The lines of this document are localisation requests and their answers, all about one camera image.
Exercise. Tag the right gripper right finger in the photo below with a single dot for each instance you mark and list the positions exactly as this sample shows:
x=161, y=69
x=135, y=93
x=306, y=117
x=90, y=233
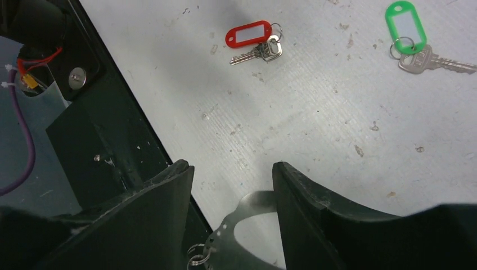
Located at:
x=321, y=229

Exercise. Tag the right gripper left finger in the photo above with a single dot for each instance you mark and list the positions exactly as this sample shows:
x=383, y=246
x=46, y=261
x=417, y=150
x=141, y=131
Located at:
x=139, y=229

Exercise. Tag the metal key holder ring plate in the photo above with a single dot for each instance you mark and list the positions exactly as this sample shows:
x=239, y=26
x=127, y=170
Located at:
x=221, y=250

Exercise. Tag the green tagged key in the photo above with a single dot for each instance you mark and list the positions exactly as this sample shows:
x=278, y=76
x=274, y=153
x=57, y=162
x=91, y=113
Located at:
x=410, y=45

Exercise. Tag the red tagged key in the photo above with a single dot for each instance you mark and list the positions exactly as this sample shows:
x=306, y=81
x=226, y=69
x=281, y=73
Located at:
x=265, y=37

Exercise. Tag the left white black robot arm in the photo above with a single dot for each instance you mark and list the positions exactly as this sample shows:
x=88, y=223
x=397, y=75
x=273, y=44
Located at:
x=38, y=24

